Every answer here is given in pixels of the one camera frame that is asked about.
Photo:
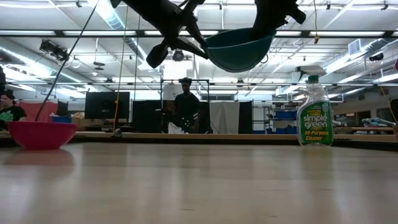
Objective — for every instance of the red cloth panel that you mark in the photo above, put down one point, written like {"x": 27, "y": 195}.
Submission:
{"x": 35, "y": 110}

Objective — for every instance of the grey curtain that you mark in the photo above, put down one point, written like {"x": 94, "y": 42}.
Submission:
{"x": 224, "y": 118}

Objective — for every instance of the shelf with blue bins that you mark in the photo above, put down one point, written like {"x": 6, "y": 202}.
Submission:
{"x": 284, "y": 115}

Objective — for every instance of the black ceiling-mounted device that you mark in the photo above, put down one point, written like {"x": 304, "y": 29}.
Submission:
{"x": 54, "y": 49}

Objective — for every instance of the black monitor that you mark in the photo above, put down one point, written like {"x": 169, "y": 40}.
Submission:
{"x": 107, "y": 105}

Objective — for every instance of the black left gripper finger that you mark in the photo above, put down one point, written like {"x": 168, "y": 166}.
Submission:
{"x": 189, "y": 45}
{"x": 196, "y": 32}

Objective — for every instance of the seated person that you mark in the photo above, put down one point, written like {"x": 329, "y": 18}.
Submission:
{"x": 9, "y": 113}

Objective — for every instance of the grey desk grommet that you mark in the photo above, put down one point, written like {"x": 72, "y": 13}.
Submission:
{"x": 117, "y": 133}

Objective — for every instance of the blue storage box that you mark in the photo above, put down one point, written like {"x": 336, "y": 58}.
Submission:
{"x": 61, "y": 119}

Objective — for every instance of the standing person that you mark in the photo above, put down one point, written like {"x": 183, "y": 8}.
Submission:
{"x": 186, "y": 109}

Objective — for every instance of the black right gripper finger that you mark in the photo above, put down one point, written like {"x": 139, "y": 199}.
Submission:
{"x": 262, "y": 31}

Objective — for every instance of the blue plastic bowl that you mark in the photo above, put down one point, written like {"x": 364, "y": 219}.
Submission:
{"x": 236, "y": 56}

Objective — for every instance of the small pink bowl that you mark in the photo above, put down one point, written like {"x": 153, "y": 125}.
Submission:
{"x": 42, "y": 135}

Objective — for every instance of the light wooden desk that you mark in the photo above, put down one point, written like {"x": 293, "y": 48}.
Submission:
{"x": 217, "y": 136}

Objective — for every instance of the silver ceiling duct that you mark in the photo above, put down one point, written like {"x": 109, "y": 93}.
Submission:
{"x": 113, "y": 18}

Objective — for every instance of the green cleaner spray bottle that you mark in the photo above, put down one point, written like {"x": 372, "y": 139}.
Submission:
{"x": 314, "y": 124}

